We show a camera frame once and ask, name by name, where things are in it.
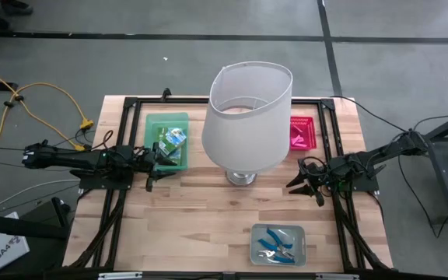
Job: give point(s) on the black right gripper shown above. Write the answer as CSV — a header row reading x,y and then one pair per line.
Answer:
x,y
319,175

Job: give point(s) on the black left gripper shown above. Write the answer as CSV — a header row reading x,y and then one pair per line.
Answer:
x,y
144,159

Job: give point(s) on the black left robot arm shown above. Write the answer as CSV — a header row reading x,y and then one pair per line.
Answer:
x,y
76,159

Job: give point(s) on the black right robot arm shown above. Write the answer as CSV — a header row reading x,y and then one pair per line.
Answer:
x,y
379,153

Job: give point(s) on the green translucent plastic bin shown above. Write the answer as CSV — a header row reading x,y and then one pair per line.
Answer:
x,y
152,132

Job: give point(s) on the red plastic basket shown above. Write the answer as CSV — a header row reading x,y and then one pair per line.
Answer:
x,y
310,124

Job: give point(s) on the silver table lamp white shade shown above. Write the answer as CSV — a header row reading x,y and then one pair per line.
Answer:
x,y
247,136

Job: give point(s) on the translucent white plastic bin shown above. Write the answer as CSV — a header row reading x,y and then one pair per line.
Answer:
x,y
259,256

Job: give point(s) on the black floor stand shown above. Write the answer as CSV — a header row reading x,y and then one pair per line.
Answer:
x,y
22,229

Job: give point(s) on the black side table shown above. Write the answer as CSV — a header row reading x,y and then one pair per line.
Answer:
x,y
445,124

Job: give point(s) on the black aluminium table frame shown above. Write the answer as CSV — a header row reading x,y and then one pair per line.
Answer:
x,y
169,100

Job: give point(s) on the silver metal bracket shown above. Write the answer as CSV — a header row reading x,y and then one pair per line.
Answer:
x,y
337,277
121,276

